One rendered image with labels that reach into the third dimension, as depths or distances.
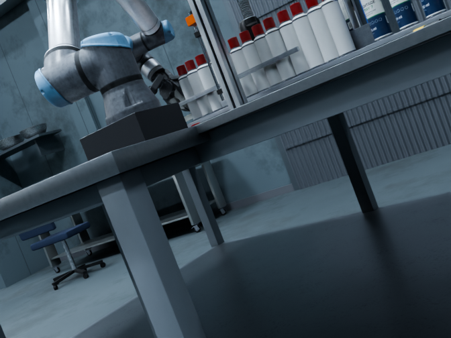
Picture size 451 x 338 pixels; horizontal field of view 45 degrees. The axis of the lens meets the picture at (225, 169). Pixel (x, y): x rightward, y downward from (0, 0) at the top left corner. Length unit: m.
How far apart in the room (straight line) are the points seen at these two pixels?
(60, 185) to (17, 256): 6.91
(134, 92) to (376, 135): 4.18
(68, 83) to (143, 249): 0.63
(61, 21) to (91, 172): 0.74
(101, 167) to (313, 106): 0.40
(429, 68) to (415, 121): 4.37
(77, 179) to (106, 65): 0.49
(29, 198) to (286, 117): 0.51
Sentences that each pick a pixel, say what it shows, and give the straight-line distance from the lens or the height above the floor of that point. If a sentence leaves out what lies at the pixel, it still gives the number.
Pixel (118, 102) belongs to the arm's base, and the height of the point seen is 0.96.
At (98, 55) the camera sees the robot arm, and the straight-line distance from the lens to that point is 1.42.
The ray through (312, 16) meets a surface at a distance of 1.68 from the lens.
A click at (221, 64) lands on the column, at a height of 0.99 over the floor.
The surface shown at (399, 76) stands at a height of 0.77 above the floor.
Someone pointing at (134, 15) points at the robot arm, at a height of 1.27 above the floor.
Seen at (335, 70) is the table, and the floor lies 0.82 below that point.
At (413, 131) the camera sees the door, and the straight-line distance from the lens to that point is 5.33.
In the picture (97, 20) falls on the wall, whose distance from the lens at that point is 6.86.
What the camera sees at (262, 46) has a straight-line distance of 1.77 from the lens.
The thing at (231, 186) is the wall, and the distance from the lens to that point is 6.12.
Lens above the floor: 0.78
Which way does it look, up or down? 3 degrees down
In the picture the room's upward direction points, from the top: 21 degrees counter-clockwise
